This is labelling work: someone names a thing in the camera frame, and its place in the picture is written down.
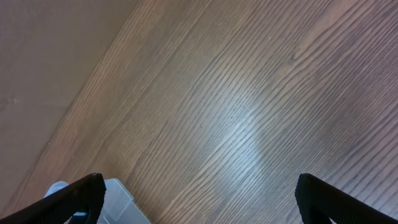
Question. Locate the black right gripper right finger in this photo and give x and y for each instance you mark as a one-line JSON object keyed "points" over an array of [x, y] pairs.
{"points": [[320, 202]]}

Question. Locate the clear plastic storage bin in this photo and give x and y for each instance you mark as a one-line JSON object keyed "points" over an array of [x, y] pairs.
{"points": [[119, 206]]}

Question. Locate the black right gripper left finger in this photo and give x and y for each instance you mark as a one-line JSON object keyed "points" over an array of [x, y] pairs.
{"points": [[79, 202]]}

